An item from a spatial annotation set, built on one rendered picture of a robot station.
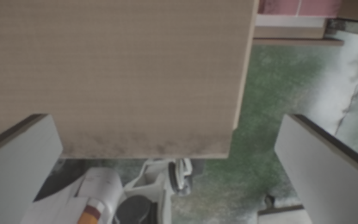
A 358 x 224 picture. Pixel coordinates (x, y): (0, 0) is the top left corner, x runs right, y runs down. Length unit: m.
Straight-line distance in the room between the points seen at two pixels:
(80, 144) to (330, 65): 1.58
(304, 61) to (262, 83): 0.28
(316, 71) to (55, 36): 1.55
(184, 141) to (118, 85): 0.09
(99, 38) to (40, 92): 0.08
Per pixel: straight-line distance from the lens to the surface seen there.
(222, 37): 0.18
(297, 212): 2.20
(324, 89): 1.72
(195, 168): 1.57
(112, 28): 0.18
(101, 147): 0.24
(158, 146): 0.23
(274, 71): 1.49
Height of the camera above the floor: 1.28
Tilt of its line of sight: 61 degrees down
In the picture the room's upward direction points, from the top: 178 degrees clockwise
